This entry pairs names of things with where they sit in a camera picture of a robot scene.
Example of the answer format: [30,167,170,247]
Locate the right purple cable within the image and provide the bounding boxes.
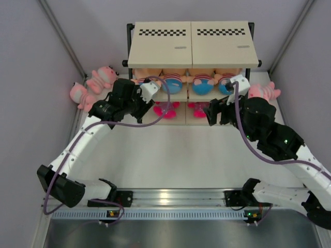
[232,81,331,225]

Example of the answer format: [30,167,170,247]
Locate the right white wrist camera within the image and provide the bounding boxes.
[225,74,250,105]

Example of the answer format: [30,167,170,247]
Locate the boy doll blue pants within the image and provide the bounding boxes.
[161,68,187,95]
[131,68,162,87]

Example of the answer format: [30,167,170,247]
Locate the grey slotted cable duct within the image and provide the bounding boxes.
[52,209,251,221]

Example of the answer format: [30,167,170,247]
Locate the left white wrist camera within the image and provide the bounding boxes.
[140,81,160,103]

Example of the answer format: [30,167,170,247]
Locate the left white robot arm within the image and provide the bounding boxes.
[37,79,160,208]

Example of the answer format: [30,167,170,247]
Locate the purple cable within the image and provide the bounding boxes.
[43,76,171,215]
[232,81,331,225]

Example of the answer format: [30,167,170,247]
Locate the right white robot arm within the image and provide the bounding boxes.
[203,97,330,229]

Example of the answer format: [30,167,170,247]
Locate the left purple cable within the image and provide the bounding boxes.
[43,76,171,215]

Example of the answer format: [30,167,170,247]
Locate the pink frog plush far left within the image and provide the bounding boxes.
[69,82,97,112]

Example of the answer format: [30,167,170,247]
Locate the magenta plush shelf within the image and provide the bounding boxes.
[153,102,180,119]
[188,102,209,118]

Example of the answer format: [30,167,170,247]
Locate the pink frog plush upper left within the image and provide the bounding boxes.
[86,66,119,95]

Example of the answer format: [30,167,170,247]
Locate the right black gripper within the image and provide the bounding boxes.
[203,91,258,143]

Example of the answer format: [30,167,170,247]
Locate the beige three-tier shelf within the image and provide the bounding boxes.
[123,21,261,125]

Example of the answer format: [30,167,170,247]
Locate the pink frog plush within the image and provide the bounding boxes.
[69,82,97,112]
[248,81,281,102]
[86,66,119,95]

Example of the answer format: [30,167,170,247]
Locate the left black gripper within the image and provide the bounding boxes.
[122,85,154,120]

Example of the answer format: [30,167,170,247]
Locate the boy doll black hair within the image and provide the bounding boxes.
[214,68,242,95]

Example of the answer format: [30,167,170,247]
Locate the pink frog plush right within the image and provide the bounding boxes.
[248,81,281,102]

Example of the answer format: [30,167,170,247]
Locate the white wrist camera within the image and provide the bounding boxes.
[140,81,160,103]
[225,74,250,105]

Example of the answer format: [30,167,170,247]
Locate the boy doll bald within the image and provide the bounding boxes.
[187,68,218,95]

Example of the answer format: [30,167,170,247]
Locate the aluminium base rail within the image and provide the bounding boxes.
[41,188,324,209]

